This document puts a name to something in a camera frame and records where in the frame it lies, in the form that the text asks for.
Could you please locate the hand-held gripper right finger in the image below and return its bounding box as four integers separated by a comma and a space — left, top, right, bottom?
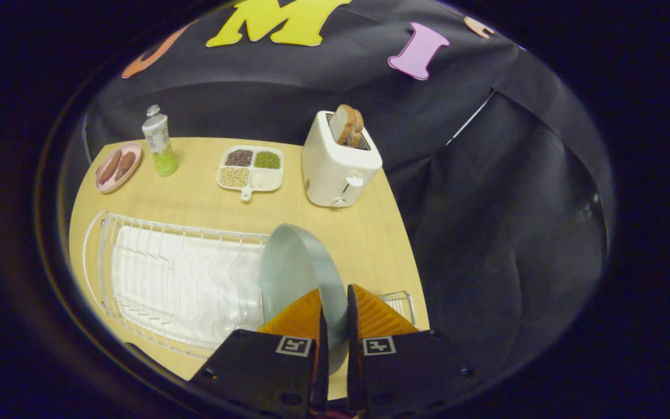
347, 284, 481, 417

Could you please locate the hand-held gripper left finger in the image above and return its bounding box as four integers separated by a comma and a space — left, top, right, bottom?
188, 288, 330, 417

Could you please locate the metal wire cutlery basket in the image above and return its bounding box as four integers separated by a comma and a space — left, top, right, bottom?
379, 291, 417, 326

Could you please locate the pale green plate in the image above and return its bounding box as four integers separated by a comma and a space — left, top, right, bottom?
258, 223, 350, 376

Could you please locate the white wire dish rack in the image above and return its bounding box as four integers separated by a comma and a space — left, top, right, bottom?
82, 211, 272, 360

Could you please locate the pink oval plate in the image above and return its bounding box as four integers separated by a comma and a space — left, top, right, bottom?
95, 142, 143, 194

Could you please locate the black backdrop cloth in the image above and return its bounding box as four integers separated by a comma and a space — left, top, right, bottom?
82, 0, 615, 379

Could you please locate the white divided bean tray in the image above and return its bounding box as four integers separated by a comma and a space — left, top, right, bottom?
216, 145, 284, 201

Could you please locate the white toaster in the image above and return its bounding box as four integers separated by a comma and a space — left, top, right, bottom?
301, 111, 383, 208

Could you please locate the brown sausage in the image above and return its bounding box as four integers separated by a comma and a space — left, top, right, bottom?
98, 150, 122, 185
115, 151, 137, 180

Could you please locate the green drink bottle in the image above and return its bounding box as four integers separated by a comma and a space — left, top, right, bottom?
142, 105, 179, 177

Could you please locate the pale bread slice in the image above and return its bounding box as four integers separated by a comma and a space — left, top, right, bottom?
329, 104, 357, 146

